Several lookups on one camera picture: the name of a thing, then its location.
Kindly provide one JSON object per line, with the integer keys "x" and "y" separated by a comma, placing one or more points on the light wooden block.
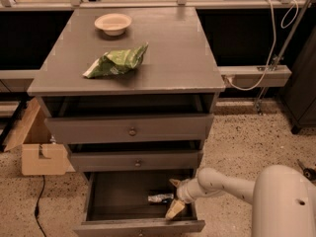
{"x": 45, "y": 159}

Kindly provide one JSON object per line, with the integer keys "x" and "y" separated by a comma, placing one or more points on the black tool on floor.
{"x": 308, "y": 173}

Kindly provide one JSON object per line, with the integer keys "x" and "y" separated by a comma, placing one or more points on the dark cabinet at right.
{"x": 299, "y": 94}

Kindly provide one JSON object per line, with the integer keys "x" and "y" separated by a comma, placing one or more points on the grey wooden drawer cabinet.
{"x": 166, "y": 83}

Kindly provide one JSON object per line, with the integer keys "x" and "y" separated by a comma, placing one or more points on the green crumpled chip bag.
{"x": 116, "y": 62}

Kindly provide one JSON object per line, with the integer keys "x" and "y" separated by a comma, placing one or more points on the grey metal rail frame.
{"x": 30, "y": 29}

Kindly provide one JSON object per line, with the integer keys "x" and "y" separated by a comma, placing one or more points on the white ceramic bowl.
{"x": 113, "y": 24}

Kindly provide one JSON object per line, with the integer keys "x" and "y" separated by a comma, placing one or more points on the grey top drawer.
{"x": 130, "y": 128}

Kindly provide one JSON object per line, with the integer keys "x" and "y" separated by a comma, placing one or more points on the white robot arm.
{"x": 283, "y": 200}

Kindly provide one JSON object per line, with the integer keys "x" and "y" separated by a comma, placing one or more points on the grey middle drawer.
{"x": 136, "y": 160}

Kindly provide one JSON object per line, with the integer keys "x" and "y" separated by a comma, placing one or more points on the grey open bottom drawer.
{"x": 117, "y": 205}

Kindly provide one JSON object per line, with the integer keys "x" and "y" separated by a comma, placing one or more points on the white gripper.
{"x": 183, "y": 192}

